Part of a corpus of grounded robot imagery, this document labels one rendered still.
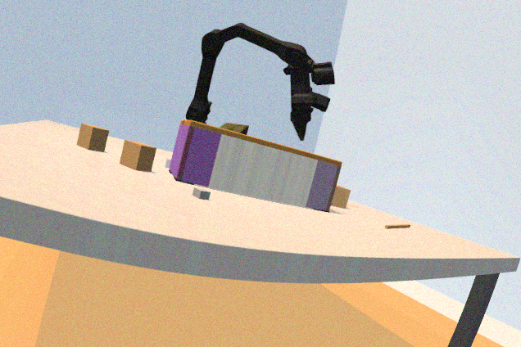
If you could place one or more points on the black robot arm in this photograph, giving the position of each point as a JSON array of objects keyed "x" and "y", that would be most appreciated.
[{"x": 300, "y": 66}]

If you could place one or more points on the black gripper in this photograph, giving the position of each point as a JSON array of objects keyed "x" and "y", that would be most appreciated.
[{"x": 301, "y": 102}]

